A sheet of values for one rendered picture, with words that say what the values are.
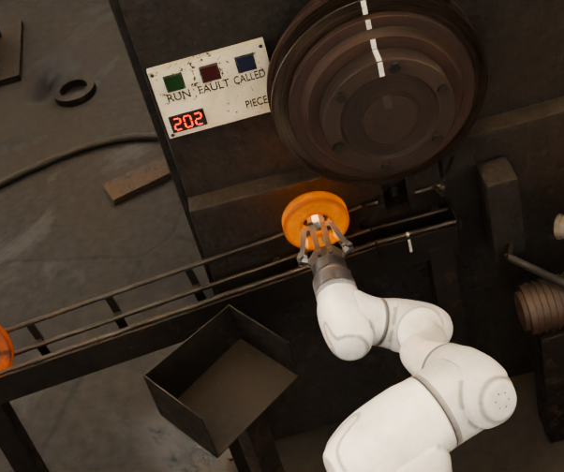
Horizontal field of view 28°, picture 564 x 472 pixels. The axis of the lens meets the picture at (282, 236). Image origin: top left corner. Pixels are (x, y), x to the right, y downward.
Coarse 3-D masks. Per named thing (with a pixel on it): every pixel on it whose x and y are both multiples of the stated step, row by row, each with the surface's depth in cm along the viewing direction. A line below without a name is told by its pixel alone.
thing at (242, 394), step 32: (224, 320) 261; (192, 352) 257; (224, 352) 265; (256, 352) 262; (288, 352) 250; (160, 384) 254; (192, 384) 261; (224, 384) 258; (256, 384) 256; (288, 384) 253; (192, 416) 240; (224, 416) 252; (256, 416) 250; (224, 448) 246; (256, 448) 265
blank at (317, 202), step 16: (320, 192) 255; (288, 208) 256; (304, 208) 254; (320, 208) 254; (336, 208) 255; (288, 224) 256; (336, 224) 258; (288, 240) 260; (320, 240) 261; (336, 240) 262
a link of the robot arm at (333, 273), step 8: (320, 272) 239; (328, 272) 238; (336, 272) 238; (344, 272) 239; (320, 280) 238; (328, 280) 237; (336, 280) 236; (344, 280) 236; (352, 280) 238; (320, 288) 237
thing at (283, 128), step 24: (336, 0) 229; (360, 0) 224; (384, 0) 225; (408, 0) 226; (432, 0) 227; (312, 24) 226; (336, 24) 227; (456, 24) 231; (288, 48) 233; (480, 48) 236; (288, 72) 232; (480, 72) 240; (288, 96) 236; (480, 96) 244; (288, 120) 240; (288, 144) 244; (456, 144) 251; (312, 168) 249
